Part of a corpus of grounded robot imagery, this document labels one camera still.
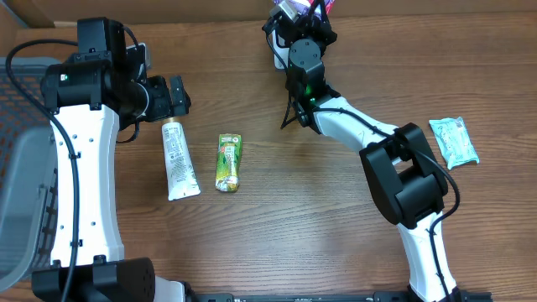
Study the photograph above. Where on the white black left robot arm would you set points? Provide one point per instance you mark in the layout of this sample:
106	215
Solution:
100	90

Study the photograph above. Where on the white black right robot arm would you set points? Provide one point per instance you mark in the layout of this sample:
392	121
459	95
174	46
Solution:
406	182

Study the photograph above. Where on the purple sanitary pad pack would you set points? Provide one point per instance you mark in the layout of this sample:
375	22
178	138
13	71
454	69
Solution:
303	6

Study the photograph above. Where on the green yellow snack pouch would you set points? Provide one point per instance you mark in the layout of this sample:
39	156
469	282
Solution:
229	156

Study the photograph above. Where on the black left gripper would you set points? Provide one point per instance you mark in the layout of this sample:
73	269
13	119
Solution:
166	106

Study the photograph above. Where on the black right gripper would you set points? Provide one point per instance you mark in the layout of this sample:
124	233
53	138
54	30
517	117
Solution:
315	27

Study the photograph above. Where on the teal wet wipes pack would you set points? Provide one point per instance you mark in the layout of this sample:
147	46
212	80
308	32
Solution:
454	142

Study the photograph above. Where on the white tube with gold cap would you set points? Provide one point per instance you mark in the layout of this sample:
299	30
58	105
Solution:
181	176

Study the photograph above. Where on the white barcode scanner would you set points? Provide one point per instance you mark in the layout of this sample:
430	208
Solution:
282	52

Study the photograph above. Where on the dark grey plastic basket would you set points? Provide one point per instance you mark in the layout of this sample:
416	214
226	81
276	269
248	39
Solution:
28	181

